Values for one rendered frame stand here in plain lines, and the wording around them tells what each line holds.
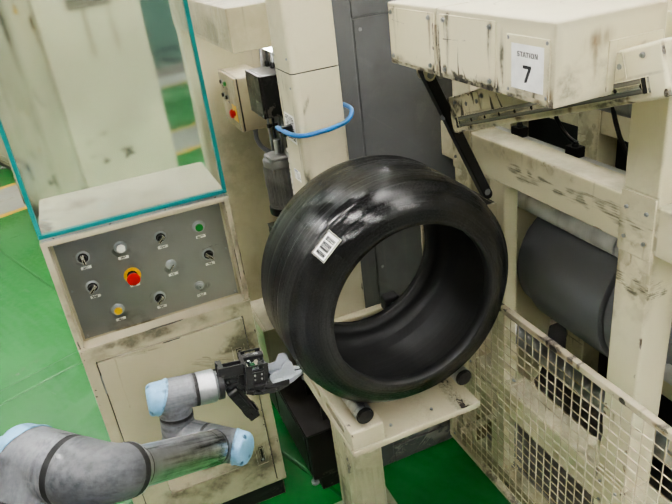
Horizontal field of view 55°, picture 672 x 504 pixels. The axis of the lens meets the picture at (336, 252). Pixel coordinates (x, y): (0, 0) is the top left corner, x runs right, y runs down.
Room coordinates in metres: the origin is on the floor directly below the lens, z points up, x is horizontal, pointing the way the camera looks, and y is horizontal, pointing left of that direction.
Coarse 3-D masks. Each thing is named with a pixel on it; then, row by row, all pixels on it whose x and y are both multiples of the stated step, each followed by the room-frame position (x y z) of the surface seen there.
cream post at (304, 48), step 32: (288, 0) 1.59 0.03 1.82; (320, 0) 1.61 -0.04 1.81; (288, 32) 1.58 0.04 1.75; (320, 32) 1.61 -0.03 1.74; (288, 64) 1.59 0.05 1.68; (320, 64) 1.61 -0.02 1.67; (288, 96) 1.62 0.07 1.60; (320, 96) 1.60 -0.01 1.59; (320, 128) 1.60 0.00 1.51; (320, 160) 1.59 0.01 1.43; (352, 288) 1.61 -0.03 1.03; (352, 480) 1.58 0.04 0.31; (384, 480) 1.62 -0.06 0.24
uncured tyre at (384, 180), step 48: (336, 192) 1.31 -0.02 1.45; (384, 192) 1.26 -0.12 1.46; (432, 192) 1.28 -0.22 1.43; (288, 240) 1.29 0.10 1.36; (432, 240) 1.57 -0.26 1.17; (480, 240) 1.29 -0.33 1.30; (288, 288) 1.20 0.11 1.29; (336, 288) 1.17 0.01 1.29; (432, 288) 1.55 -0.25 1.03; (480, 288) 1.43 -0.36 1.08; (288, 336) 1.19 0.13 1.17; (336, 336) 1.46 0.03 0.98; (384, 336) 1.49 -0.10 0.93; (432, 336) 1.44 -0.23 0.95; (480, 336) 1.29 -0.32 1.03; (336, 384) 1.17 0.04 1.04; (384, 384) 1.20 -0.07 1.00; (432, 384) 1.25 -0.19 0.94
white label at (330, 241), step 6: (330, 234) 1.20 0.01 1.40; (324, 240) 1.20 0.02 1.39; (330, 240) 1.19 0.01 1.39; (336, 240) 1.19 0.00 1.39; (318, 246) 1.20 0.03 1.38; (324, 246) 1.19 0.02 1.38; (330, 246) 1.18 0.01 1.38; (336, 246) 1.18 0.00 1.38; (312, 252) 1.20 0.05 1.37; (318, 252) 1.19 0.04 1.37; (324, 252) 1.18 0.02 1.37; (330, 252) 1.18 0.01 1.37; (318, 258) 1.18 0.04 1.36; (324, 258) 1.17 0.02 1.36
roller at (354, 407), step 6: (348, 402) 1.26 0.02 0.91; (354, 402) 1.25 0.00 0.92; (360, 402) 1.24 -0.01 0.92; (354, 408) 1.23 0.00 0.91; (360, 408) 1.22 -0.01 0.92; (366, 408) 1.22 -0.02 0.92; (354, 414) 1.22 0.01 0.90; (360, 414) 1.21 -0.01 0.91; (366, 414) 1.21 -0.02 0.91; (372, 414) 1.22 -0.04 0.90; (360, 420) 1.21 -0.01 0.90; (366, 420) 1.21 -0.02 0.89
